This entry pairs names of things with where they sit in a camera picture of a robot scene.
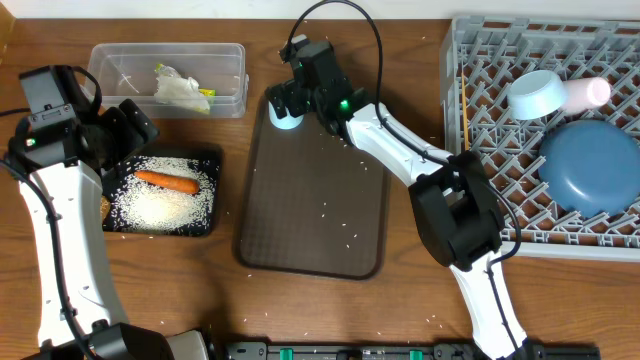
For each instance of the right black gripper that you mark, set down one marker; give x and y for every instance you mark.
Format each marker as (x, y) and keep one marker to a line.
(295, 92)

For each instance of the light blue cup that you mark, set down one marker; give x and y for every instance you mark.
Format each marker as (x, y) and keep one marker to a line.
(287, 122)

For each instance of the grey dishwasher rack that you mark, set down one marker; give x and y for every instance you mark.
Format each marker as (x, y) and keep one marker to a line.
(497, 50)

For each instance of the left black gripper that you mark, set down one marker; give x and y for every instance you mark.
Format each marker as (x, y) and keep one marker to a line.
(135, 138)

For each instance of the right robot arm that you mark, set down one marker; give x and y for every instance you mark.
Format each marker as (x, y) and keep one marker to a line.
(458, 213)

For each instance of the white cup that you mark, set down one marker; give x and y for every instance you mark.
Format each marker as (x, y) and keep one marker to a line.
(586, 94)

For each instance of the dark brown serving tray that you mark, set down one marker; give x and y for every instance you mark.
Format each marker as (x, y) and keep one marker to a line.
(312, 204)

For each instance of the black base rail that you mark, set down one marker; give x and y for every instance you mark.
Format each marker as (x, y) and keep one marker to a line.
(263, 351)

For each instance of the green foil snack wrapper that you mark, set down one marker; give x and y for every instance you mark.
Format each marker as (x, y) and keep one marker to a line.
(166, 70)

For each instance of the clear plastic bin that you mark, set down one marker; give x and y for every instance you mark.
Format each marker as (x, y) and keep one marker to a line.
(127, 71)

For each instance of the wooden chopstick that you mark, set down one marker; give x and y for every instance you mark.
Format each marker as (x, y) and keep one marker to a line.
(465, 121)

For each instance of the orange carrot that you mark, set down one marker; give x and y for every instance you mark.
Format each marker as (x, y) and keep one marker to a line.
(171, 182)

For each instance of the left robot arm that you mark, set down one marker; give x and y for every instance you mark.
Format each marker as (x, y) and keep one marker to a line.
(81, 315)

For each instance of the white napkin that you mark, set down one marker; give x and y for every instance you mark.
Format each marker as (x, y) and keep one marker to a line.
(181, 92)

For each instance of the brown textured food piece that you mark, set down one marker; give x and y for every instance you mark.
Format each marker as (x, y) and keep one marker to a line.
(105, 207)

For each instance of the dark blue plate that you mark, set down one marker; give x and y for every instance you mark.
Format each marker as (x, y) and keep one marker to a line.
(591, 167)

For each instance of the light blue bowl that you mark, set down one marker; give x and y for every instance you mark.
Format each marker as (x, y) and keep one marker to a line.
(536, 94)

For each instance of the white rice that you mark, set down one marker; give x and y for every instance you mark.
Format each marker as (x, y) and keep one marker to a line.
(155, 205)

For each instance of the black waste tray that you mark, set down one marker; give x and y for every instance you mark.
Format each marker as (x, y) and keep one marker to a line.
(210, 155)

